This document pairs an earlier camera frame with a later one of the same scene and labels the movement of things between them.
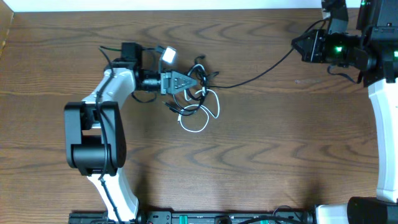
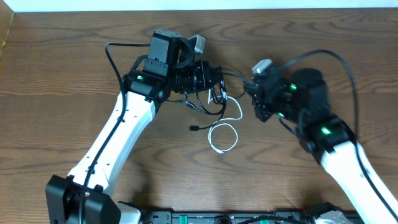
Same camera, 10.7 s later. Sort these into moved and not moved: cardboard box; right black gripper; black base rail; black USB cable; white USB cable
Moved: right black gripper; white USB cable; black USB cable
Not moved: cardboard box; black base rail
